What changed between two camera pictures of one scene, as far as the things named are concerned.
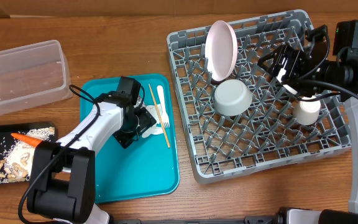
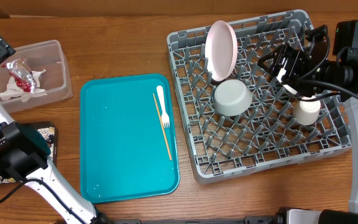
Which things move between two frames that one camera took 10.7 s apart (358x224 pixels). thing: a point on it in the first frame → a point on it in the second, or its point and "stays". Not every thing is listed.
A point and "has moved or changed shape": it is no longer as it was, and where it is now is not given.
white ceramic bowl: (281, 73) stays
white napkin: (155, 111) → (12, 91)
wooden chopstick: (159, 116) has moved or changed shape
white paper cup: (307, 112) stays
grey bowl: (232, 98) stays
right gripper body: (300, 74) stays
